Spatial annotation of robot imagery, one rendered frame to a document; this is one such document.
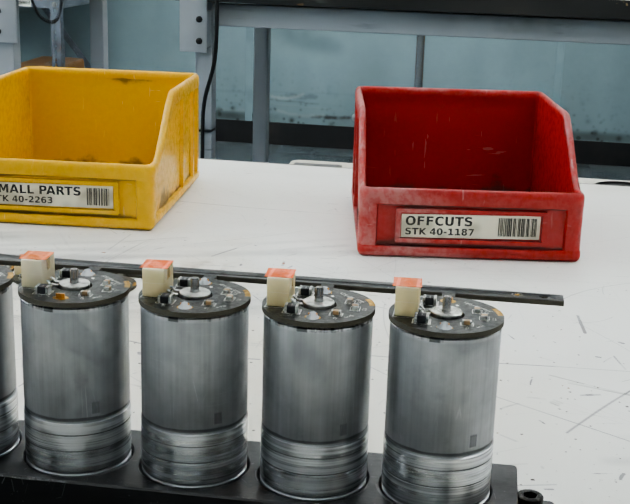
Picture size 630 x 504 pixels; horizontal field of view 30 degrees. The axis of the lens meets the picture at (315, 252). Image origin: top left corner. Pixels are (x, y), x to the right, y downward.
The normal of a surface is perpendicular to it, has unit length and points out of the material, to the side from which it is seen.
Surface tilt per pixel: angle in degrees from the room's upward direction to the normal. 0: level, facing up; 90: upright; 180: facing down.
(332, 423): 90
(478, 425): 90
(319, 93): 90
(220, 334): 90
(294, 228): 0
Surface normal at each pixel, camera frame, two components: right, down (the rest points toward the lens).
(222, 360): 0.56, 0.25
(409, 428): -0.65, 0.19
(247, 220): 0.03, -0.96
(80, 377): 0.24, 0.27
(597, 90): -0.17, 0.26
